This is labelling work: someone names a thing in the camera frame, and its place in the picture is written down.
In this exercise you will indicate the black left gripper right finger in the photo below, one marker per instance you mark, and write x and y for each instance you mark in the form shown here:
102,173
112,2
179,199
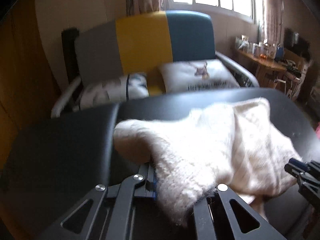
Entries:
224,215

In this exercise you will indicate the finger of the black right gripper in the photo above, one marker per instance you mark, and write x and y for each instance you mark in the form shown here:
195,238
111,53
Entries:
307,176

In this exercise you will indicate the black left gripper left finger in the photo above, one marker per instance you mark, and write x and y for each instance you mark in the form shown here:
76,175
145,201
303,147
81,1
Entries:
104,212

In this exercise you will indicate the white fluffy knit sweater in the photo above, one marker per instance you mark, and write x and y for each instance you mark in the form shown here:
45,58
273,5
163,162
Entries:
225,143

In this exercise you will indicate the wooden side table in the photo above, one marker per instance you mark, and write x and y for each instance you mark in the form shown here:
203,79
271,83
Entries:
271,74

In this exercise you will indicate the white blue triangle pillow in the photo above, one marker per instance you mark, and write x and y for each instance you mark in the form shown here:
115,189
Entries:
121,89

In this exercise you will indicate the white deer print pillow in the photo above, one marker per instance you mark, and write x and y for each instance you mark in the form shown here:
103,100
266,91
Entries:
189,76

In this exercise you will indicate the grey yellow blue sofa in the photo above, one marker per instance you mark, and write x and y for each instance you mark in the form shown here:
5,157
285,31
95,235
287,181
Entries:
139,44

